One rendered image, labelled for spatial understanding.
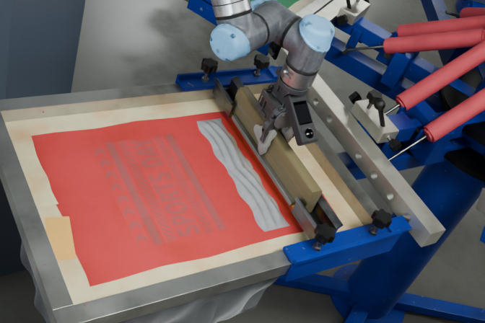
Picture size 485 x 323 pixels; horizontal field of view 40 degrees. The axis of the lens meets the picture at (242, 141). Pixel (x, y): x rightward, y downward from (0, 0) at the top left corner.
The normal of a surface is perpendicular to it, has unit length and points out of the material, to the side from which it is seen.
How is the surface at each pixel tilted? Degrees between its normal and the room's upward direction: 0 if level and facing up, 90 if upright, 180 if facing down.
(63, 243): 0
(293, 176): 90
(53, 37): 90
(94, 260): 0
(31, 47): 90
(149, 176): 0
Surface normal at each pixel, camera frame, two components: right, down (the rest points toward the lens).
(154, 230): 0.29, -0.71
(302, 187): -0.84, 0.13
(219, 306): 0.12, 0.73
